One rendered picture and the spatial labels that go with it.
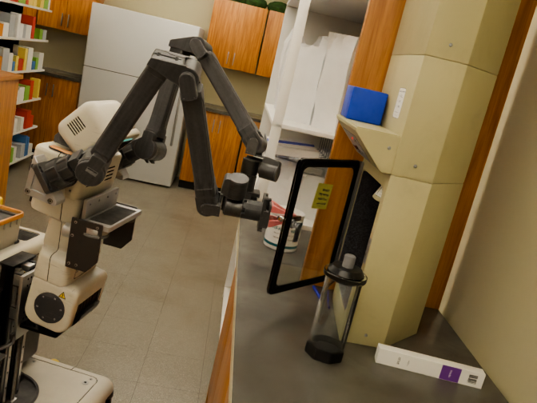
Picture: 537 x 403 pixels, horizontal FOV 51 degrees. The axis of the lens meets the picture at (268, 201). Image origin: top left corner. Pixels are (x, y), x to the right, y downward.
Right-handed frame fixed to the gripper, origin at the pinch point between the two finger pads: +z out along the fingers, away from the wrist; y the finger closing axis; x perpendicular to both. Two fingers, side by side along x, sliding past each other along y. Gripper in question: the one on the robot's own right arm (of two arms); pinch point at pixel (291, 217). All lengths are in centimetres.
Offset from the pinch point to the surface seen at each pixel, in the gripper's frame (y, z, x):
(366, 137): 28.8, 11.3, -19.5
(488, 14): 63, 33, -17
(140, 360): -119, -47, 107
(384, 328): -20.2, 28.8, -19.5
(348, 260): 0.1, 12.0, -29.6
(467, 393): -27, 48, -35
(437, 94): 42, 26, -19
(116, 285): -119, -78, 190
